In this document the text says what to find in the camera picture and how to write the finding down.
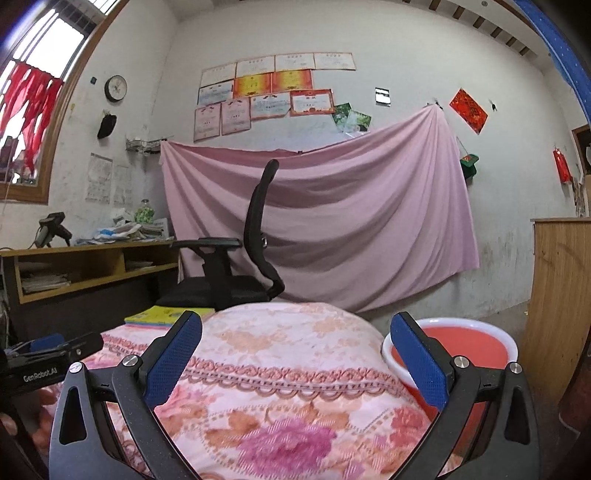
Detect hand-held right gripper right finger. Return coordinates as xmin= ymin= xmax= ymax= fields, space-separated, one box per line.
xmin=390 ymin=311 xmax=541 ymax=480

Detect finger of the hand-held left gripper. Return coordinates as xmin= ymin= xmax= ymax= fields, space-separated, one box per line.
xmin=4 ymin=335 xmax=65 ymax=358
xmin=28 ymin=332 xmax=105 ymax=366

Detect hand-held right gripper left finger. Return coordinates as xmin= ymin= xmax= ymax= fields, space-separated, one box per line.
xmin=50 ymin=310 xmax=204 ymax=480

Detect red plastic basin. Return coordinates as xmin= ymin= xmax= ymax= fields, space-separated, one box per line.
xmin=381 ymin=317 xmax=517 ymax=444

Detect yellow book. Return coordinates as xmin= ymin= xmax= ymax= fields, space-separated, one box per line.
xmin=124 ymin=305 xmax=215 ymax=326

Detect stack of papers in shelf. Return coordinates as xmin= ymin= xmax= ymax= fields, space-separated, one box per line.
xmin=21 ymin=272 xmax=70 ymax=295

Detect wooden desk with shelves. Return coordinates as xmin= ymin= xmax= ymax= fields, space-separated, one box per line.
xmin=0 ymin=240 xmax=181 ymax=342

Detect floral pink blanket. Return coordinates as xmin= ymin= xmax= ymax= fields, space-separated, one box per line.
xmin=28 ymin=302 xmax=462 ymax=480

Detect black desk device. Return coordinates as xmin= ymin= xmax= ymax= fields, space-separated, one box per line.
xmin=32 ymin=211 xmax=72 ymax=247

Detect pile of papers on desk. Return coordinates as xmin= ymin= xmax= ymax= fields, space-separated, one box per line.
xmin=76 ymin=208 xmax=174 ymax=245

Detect glass jar with green contents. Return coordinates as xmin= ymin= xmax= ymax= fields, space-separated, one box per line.
xmin=134 ymin=199 xmax=158 ymax=226

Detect black office chair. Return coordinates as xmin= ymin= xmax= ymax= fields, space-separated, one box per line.
xmin=157 ymin=159 xmax=284 ymax=312

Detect wooden cabinet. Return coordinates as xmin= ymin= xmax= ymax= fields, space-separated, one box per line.
xmin=522 ymin=217 xmax=591 ymax=407

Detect pink hanging cloth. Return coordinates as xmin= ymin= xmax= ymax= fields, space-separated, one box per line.
xmin=159 ymin=104 xmax=481 ymax=315

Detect black cap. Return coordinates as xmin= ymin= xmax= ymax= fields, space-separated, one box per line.
xmin=97 ymin=111 xmax=118 ymax=139

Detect red hanging flags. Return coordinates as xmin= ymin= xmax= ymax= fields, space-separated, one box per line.
xmin=0 ymin=62 xmax=65 ymax=171

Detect red hanging packet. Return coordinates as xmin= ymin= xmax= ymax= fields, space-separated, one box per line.
xmin=553 ymin=147 xmax=573 ymax=184

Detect wooden window frame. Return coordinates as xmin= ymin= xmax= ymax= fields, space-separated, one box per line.
xmin=0 ymin=0 xmax=130 ymax=206

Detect white wall calendar sheet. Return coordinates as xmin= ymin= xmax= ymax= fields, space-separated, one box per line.
xmin=85 ymin=152 xmax=114 ymax=204

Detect wire wall rack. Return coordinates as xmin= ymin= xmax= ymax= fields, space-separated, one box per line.
xmin=126 ymin=136 xmax=174 ymax=155

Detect red paper wall decoration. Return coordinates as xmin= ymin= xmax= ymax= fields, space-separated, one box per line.
xmin=449 ymin=88 xmax=489 ymax=134

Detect round wall clock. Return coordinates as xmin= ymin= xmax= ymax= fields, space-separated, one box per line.
xmin=104 ymin=75 xmax=127 ymax=102

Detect group of wall certificates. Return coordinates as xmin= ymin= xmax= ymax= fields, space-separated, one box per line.
xmin=193 ymin=52 xmax=357 ymax=143

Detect blue perforated strap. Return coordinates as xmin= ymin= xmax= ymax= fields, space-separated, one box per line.
xmin=513 ymin=0 xmax=591 ymax=127

